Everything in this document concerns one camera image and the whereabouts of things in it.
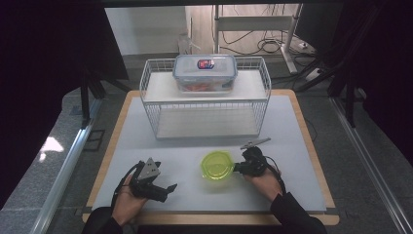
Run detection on white desk frame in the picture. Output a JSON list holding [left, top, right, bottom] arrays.
[[212, 3, 305, 75]]

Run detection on black metal stand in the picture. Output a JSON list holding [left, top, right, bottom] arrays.
[[79, 66, 131, 129], [291, 0, 391, 129]]

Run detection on person's right hand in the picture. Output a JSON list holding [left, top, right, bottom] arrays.
[[244, 169, 282, 203]]

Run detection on black floor cables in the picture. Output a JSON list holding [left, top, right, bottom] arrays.
[[220, 30, 308, 57]]

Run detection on person's left hand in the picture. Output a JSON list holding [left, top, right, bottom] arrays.
[[111, 175, 149, 227]]

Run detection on white power strip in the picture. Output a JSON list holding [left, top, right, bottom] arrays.
[[305, 67, 323, 82]]

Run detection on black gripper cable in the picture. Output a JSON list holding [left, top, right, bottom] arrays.
[[111, 160, 144, 209], [264, 155, 287, 196]]

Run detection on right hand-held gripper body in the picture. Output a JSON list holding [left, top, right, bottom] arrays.
[[239, 136, 272, 178]]

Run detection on black floor socket cover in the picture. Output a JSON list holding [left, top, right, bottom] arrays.
[[82, 129, 106, 152]]

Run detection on dark curtain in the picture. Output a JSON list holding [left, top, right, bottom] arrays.
[[340, 0, 413, 165], [0, 0, 129, 209]]

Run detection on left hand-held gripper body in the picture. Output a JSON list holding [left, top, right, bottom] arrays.
[[130, 157, 169, 203]]

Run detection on aluminium rail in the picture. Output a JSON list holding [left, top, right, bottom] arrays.
[[329, 97, 413, 234], [30, 97, 103, 234]]

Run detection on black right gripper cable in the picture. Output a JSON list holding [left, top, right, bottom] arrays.
[[264, 155, 287, 196]]

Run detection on white wire rack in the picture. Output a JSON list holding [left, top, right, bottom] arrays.
[[139, 56, 273, 141]]

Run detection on clear container with blue-trimmed lid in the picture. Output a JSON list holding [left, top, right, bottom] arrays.
[[171, 54, 238, 94]]

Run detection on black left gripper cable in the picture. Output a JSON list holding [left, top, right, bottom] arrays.
[[111, 160, 144, 209]]

